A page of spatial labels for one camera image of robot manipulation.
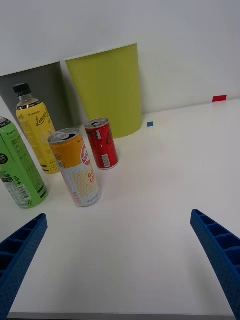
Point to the orange and white can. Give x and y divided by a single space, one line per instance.
75 170

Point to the grey plastic bin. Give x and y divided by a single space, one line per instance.
47 87

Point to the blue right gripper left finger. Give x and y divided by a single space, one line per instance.
18 252

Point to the red can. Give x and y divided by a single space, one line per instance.
102 145

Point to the green label plastic bottle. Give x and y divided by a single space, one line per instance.
17 170

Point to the yellow label plastic bottle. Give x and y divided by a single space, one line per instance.
37 125

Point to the yellow-green plastic bin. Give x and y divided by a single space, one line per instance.
110 90

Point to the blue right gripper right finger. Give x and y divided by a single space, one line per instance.
221 250

